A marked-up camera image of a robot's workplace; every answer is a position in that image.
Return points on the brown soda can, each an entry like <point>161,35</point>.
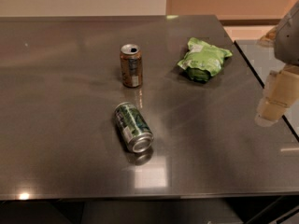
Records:
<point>131,65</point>

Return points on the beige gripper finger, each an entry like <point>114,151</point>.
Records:
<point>280,92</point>

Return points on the green chip bag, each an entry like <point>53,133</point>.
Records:
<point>203,61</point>

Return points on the green soda can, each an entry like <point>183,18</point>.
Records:
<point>134,129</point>

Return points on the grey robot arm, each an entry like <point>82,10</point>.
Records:
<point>286,42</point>

